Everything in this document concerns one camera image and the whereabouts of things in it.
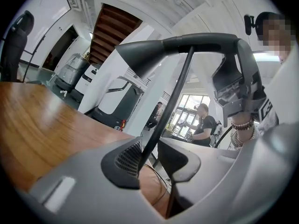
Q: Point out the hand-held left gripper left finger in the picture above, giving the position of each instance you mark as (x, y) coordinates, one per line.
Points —
(93, 195)

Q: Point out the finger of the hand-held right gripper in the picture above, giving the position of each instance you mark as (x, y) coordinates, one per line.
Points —
(227, 76)
(251, 69)

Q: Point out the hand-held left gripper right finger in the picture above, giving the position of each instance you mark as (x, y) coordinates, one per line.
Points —
(222, 183)

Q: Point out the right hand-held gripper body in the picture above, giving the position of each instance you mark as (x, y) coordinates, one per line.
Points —
(233, 104)

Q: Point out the black desk lamp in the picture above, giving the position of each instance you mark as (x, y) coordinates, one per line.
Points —
(149, 52)

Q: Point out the person's right forearm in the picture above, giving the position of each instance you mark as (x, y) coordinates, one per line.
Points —
(240, 117)

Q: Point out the person's striped shirt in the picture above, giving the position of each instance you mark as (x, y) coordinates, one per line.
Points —
(282, 90)

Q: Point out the person's head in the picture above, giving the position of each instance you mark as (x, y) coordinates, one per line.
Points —
(275, 31)

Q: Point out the bright glass window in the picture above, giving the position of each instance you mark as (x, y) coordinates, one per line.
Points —
(187, 104)

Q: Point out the red toy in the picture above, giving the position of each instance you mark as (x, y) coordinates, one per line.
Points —
(123, 125)

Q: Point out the white and black delivery robot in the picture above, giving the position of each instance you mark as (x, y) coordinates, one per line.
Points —
(116, 101)

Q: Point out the white cabinet robot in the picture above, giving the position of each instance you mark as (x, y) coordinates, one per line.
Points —
(90, 78)

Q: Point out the grey cleaning robot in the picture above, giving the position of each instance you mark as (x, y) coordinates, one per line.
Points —
(70, 71)

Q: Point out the wooden staircase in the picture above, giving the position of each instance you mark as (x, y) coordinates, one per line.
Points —
(109, 29)

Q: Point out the black office chair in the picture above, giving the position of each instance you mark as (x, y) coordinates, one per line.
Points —
(16, 48)

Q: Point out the whiteboard on black stand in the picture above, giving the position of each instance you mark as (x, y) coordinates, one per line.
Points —
(51, 10)

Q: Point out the black head-mounted camera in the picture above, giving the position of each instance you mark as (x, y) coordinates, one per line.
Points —
(250, 24)

